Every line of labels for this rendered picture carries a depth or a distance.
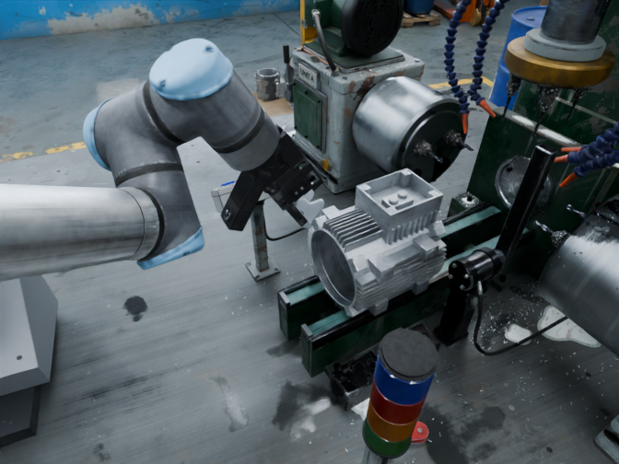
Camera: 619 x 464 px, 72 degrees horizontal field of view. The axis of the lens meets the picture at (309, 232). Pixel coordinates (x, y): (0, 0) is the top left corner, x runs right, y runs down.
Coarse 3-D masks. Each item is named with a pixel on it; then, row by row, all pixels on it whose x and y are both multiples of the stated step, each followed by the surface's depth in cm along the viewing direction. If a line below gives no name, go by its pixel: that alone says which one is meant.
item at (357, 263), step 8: (312, 224) 80; (320, 224) 79; (432, 224) 78; (440, 224) 78; (432, 232) 78; (440, 232) 78; (360, 256) 71; (312, 264) 88; (352, 264) 72; (360, 264) 71; (352, 272) 72; (352, 312) 79; (360, 312) 79
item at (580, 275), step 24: (600, 216) 70; (576, 240) 71; (600, 240) 69; (552, 264) 74; (576, 264) 71; (600, 264) 68; (552, 288) 76; (576, 288) 71; (600, 288) 68; (576, 312) 73; (600, 312) 69; (600, 336) 72
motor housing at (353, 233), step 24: (336, 216) 77; (360, 216) 76; (312, 240) 84; (336, 240) 74; (360, 240) 73; (408, 240) 77; (336, 264) 88; (408, 264) 76; (432, 264) 79; (336, 288) 86; (360, 288) 72; (384, 288) 76; (408, 288) 82
